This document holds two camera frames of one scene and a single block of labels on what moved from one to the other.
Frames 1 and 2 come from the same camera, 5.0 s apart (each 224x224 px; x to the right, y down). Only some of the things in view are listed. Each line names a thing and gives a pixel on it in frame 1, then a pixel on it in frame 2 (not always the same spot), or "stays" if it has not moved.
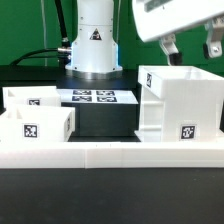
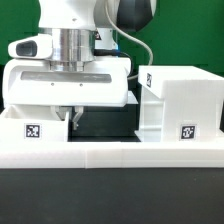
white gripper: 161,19 to 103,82
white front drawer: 36,123 stays
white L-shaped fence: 111,154 stays
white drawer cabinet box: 179,104 stays
